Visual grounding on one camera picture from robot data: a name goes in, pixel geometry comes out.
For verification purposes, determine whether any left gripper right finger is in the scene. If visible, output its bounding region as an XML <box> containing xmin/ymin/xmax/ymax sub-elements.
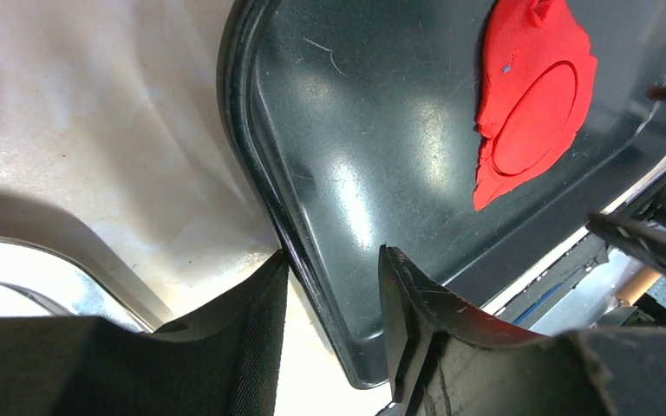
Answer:
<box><xmin>378</xmin><ymin>245</ymin><xmax>666</xmax><ymax>415</ymax></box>

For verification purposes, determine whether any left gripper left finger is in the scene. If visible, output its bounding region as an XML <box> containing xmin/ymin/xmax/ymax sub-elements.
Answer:
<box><xmin>0</xmin><ymin>251</ymin><xmax>288</xmax><ymax>415</ymax></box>

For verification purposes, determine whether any red dough piece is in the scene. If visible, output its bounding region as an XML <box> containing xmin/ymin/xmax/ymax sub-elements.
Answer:
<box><xmin>473</xmin><ymin>1</ymin><xmax>597</xmax><ymax>211</ymax></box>

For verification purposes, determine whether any black baking tray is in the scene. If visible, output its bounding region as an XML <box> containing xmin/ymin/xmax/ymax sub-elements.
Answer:
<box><xmin>219</xmin><ymin>1</ymin><xmax>666</xmax><ymax>389</ymax></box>

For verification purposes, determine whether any wooden rolling pin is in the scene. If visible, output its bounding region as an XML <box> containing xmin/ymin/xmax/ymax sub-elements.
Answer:
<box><xmin>615</xmin><ymin>267</ymin><xmax>663</xmax><ymax>307</ymax></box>

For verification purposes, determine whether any silver metal tray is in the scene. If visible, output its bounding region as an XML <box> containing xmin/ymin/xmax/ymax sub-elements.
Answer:
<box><xmin>0</xmin><ymin>189</ymin><xmax>176</xmax><ymax>335</ymax></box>

